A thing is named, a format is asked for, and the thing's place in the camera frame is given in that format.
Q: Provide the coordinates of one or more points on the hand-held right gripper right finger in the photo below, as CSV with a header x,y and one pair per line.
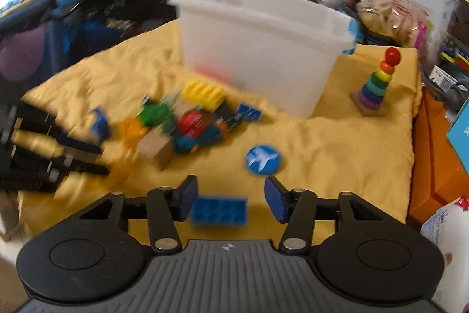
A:
x,y
276,197

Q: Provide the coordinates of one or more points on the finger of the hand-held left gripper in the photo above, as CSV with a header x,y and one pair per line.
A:
x,y
84,169
62,133

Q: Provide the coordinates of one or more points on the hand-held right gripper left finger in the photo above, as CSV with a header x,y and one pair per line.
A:
x,y
187,196

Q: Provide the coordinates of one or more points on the blue brick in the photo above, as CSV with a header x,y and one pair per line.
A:
x,y
218,211

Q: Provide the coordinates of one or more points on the blue cube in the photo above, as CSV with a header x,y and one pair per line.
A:
x,y
99,124

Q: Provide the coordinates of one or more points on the blue disc with airplane print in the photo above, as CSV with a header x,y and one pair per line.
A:
x,y
263,159

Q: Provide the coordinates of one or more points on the tan wooden cube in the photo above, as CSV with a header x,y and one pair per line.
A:
x,y
155,150

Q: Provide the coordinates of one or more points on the teal block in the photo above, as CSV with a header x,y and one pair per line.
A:
x,y
198,140

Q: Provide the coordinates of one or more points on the orange building block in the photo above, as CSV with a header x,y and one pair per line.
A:
x,y
133,129

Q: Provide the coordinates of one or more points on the red printed cube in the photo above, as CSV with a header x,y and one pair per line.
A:
x,y
192,123

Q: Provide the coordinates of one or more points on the green wagon block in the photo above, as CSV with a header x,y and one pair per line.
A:
x,y
154,115

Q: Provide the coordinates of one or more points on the blue small building block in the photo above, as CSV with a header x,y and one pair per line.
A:
x,y
250,112

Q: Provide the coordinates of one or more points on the yellow large studded block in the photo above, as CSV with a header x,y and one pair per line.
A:
x,y
201,95

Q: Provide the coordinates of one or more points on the white plastic storage bin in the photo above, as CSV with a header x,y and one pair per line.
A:
x,y
256,41

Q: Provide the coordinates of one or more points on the yellow quilted blanket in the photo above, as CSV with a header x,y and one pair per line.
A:
x,y
329,151

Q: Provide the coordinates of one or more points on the dark blue mesh playpen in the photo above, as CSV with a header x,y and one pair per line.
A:
x,y
91,16

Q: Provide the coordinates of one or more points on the orange box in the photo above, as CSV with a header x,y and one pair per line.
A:
x,y
432,159

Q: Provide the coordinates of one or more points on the white diaper pack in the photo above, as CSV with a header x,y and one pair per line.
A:
x,y
450,243

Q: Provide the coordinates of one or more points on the light blue card box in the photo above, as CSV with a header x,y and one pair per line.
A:
x,y
460,137

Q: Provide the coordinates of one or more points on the white small printed box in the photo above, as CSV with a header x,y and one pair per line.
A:
x,y
441,76

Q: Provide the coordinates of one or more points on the clear bag of wooden pieces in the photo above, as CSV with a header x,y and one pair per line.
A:
x,y
392,16

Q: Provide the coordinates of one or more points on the shelf with toys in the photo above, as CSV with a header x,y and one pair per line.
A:
x,y
456,27

